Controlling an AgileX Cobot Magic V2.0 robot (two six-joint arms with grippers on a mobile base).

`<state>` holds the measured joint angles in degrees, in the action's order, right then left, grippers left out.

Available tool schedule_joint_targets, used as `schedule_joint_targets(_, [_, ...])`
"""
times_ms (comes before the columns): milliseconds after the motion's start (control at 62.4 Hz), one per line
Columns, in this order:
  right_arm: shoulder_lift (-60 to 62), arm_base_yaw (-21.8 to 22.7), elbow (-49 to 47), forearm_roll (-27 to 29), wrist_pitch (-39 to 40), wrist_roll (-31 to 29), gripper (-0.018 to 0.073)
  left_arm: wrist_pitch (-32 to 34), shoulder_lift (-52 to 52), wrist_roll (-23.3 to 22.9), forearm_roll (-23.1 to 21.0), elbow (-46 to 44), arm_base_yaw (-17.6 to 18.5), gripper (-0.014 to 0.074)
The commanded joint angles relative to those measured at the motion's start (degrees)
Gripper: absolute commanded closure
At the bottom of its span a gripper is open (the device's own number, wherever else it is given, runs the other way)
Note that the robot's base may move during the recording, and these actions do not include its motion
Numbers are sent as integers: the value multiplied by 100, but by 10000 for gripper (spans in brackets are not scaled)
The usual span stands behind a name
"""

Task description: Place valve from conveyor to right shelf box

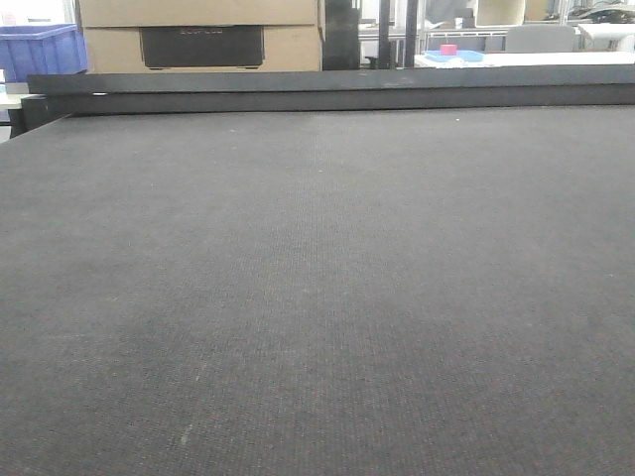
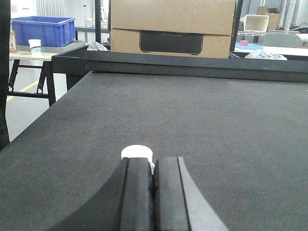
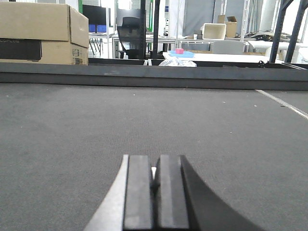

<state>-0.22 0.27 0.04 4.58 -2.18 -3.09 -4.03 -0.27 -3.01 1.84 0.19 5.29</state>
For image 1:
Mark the blue plastic crate background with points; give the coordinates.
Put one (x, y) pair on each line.
(41, 49)

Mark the black panel behind boxes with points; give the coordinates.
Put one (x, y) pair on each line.
(340, 47)

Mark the black conveyor belt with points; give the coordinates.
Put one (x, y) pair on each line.
(378, 293)

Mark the white background table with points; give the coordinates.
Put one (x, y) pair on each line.
(505, 59)

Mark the black vertical post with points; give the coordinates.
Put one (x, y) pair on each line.
(411, 32)

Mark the black conveyor side rail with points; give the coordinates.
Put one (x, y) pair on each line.
(337, 90)

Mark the upper cardboard box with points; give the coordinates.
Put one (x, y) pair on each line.
(122, 13)

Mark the blue shallow tray background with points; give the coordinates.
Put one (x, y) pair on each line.
(463, 55)

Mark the lower cardboard box black window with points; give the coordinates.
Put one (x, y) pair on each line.
(286, 48)

